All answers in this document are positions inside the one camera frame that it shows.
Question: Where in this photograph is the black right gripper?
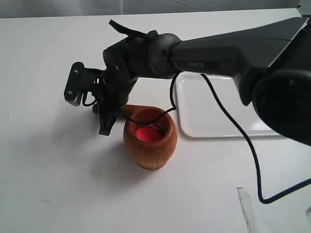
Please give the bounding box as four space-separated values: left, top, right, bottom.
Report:
96 36 156 135

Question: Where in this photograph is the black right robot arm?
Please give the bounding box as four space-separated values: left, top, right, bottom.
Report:
97 17 311 145

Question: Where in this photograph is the red object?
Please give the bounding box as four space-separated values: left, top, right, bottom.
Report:
135 126 162 142

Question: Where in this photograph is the wooden mortar bowl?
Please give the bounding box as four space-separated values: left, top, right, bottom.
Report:
123 114 177 170

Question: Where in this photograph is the white plastic tray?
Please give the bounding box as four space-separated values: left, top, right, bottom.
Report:
176 72 278 138

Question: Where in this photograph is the clear tape strip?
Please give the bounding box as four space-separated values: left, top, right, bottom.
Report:
237 187 259 233

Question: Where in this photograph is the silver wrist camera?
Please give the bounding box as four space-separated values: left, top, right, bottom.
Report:
64 62 104 107

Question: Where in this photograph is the black camera cable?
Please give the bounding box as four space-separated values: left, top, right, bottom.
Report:
82 71 294 204

